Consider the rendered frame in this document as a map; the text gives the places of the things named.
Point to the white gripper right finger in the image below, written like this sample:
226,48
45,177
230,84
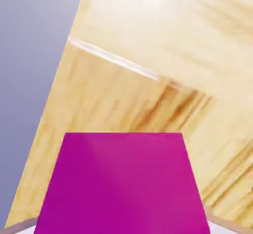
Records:
223,225

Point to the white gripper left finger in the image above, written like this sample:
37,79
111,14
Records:
23,229

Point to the small magenta cube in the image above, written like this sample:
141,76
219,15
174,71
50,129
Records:
122,184

